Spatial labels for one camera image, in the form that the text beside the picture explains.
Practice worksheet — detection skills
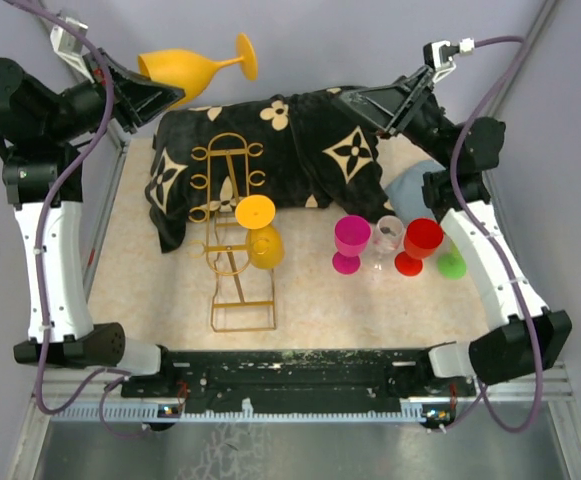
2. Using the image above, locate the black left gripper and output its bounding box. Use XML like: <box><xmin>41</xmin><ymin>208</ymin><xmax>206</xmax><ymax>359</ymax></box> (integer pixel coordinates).
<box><xmin>41</xmin><ymin>46</ymin><xmax>184</xmax><ymax>142</ymax></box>

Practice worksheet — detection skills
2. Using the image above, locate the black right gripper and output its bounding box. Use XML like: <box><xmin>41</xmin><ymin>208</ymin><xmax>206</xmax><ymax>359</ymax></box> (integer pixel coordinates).
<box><xmin>331</xmin><ymin>66</ymin><xmax>454</xmax><ymax>170</ymax></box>

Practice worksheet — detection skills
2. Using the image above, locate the orange plastic wine glass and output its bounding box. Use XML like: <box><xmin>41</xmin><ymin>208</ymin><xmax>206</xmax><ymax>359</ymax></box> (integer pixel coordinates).
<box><xmin>137</xmin><ymin>33</ymin><xmax>258</xmax><ymax>109</ymax></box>

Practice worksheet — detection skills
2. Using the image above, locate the clear wine glass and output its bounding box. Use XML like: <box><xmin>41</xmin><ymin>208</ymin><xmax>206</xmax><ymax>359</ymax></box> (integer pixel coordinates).
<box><xmin>371</xmin><ymin>215</ymin><xmax>405</xmax><ymax>271</ymax></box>

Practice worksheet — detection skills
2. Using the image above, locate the pink plastic wine glass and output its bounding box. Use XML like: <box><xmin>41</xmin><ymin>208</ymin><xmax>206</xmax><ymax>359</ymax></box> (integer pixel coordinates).
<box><xmin>332</xmin><ymin>215</ymin><xmax>372</xmax><ymax>275</ymax></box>

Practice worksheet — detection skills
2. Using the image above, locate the red plastic wine glass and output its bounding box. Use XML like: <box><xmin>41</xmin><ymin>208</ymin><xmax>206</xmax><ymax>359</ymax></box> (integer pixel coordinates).
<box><xmin>394</xmin><ymin>218</ymin><xmax>444</xmax><ymax>277</ymax></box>

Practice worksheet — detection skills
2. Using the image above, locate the green plastic wine glass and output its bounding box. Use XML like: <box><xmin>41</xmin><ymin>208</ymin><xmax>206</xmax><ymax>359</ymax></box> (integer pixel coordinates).
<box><xmin>436</xmin><ymin>241</ymin><xmax>467</xmax><ymax>280</ymax></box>

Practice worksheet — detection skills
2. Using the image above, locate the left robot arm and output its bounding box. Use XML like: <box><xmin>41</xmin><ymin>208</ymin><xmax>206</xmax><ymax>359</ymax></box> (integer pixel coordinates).
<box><xmin>0</xmin><ymin>49</ymin><xmax>185</xmax><ymax>397</ymax></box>

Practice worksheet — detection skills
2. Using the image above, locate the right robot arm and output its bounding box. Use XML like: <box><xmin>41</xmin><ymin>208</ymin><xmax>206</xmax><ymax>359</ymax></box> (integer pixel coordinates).
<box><xmin>335</xmin><ymin>67</ymin><xmax>572</xmax><ymax>396</ymax></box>

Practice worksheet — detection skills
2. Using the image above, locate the black patterned plush blanket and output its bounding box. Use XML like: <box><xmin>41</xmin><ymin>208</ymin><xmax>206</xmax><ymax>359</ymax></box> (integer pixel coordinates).
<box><xmin>144</xmin><ymin>85</ymin><xmax>397</xmax><ymax>255</ymax></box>

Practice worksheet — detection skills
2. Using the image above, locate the light blue denim cloth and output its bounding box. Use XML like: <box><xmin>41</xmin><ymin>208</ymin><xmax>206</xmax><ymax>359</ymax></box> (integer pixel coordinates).
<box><xmin>385</xmin><ymin>159</ymin><xmax>444</xmax><ymax>225</ymax></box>

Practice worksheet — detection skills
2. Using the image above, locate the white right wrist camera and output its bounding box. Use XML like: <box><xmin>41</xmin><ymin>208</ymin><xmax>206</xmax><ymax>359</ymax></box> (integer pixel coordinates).
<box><xmin>423</xmin><ymin>38</ymin><xmax>475</xmax><ymax>84</ymax></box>

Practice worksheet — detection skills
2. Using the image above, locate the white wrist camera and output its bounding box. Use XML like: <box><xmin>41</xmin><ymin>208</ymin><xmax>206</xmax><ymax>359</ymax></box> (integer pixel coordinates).
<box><xmin>423</xmin><ymin>38</ymin><xmax>475</xmax><ymax>84</ymax></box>
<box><xmin>50</xmin><ymin>15</ymin><xmax>94</xmax><ymax>82</ymax></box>

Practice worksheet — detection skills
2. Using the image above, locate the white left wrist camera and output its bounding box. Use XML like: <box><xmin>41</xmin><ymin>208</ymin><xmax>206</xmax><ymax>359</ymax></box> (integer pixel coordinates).
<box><xmin>50</xmin><ymin>15</ymin><xmax>94</xmax><ymax>82</ymax></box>

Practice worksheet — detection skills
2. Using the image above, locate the gold wire glass rack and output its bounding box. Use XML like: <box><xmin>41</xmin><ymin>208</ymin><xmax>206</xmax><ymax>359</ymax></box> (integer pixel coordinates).
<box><xmin>189</xmin><ymin>132</ymin><xmax>277</xmax><ymax>333</ymax></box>

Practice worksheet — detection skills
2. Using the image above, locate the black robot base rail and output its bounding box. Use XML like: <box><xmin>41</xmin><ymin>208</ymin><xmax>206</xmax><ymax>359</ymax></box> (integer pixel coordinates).
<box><xmin>121</xmin><ymin>349</ymin><xmax>475</xmax><ymax>414</ymax></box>

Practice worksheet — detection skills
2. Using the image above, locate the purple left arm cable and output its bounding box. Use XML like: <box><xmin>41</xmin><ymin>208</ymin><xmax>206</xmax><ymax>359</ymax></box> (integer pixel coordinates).
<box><xmin>0</xmin><ymin>0</ymin><xmax>171</xmax><ymax>439</ymax></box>

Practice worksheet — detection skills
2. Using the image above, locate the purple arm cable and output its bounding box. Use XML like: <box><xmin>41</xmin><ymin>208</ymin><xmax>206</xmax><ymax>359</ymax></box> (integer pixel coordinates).
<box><xmin>0</xmin><ymin>0</ymin><xmax>171</xmax><ymax>439</ymax></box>
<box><xmin>419</xmin><ymin>35</ymin><xmax>546</xmax><ymax>434</ymax></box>

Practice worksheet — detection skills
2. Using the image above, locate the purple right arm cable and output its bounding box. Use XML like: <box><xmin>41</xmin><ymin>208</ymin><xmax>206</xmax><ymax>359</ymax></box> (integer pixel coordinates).
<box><xmin>419</xmin><ymin>35</ymin><xmax>546</xmax><ymax>434</ymax></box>

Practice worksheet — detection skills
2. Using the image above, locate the grey cable duct strip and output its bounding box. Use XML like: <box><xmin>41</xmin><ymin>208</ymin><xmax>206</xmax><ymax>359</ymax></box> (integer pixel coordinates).
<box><xmin>53</xmin><ymin>397</ymin><xmax>445</xmax><ymax>424</ymax></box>

